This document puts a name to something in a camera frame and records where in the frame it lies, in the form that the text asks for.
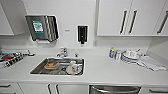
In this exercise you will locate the steel paper towel dispenser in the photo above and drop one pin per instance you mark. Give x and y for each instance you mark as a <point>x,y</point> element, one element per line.
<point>50,28</point>

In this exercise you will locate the white wall outlet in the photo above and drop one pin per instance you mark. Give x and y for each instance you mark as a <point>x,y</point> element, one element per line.
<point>94,43</point>

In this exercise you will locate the white mug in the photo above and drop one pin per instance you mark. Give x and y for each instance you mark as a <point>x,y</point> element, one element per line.
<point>75,67</point>

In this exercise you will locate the black soap dispenser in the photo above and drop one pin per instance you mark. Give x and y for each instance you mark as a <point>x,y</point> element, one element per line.
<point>82,33</point>

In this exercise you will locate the white wall cabinet several doors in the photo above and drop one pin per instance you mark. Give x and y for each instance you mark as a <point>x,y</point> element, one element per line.
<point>110,16</point>

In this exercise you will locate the small chrome sink knob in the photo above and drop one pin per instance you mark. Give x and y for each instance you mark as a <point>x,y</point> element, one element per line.
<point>76,55</point>

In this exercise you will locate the white drawer unit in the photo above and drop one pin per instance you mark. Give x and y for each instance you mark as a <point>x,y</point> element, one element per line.
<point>145,91</point>
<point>15,90</point>

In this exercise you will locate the steel sink basin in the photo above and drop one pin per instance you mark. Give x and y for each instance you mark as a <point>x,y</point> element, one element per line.
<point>38,70</point>

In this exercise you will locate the orange brown dish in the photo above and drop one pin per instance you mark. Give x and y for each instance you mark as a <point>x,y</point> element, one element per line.
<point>51,64</point>

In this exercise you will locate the small clear glass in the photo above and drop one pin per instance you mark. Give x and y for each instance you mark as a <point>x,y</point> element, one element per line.
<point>117,55</point>

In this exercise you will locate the chrome faucet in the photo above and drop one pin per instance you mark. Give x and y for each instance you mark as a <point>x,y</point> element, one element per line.
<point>63,52</point>

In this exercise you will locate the small blue label bottle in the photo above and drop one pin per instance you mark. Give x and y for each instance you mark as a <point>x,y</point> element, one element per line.
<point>111,53</point>

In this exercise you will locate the white sink base cabinet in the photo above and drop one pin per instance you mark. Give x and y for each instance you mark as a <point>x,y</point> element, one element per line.
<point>33,89</point>

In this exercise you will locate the stainless steel dishwasher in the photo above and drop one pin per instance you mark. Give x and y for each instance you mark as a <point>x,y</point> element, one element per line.
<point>113,90</point>

